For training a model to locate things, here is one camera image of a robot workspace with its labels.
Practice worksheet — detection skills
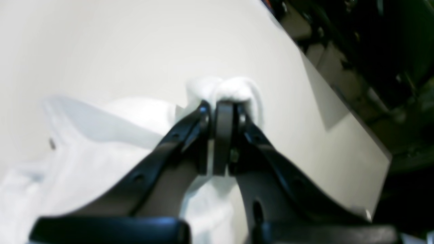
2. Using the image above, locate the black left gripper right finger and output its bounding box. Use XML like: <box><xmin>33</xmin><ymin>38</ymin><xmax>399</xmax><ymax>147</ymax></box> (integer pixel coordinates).
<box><xmin>213</xmin><ymin>102</ymin><xmax>397</xmax><ymax>244</ymax></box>

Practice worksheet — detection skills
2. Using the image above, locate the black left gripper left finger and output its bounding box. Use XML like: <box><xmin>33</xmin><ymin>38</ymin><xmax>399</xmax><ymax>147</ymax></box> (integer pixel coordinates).
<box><xmin>29</xmin><ymin>100</ymin><xmax>211</xmax><ymax>244</ymax></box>

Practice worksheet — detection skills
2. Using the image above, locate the white printed t-shirt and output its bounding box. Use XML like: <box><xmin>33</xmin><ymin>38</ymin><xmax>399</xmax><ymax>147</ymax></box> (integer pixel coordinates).
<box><xmin>1</xmin><ymin>77</ymin><xmax>264</xmax><ymax>244</ymax></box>

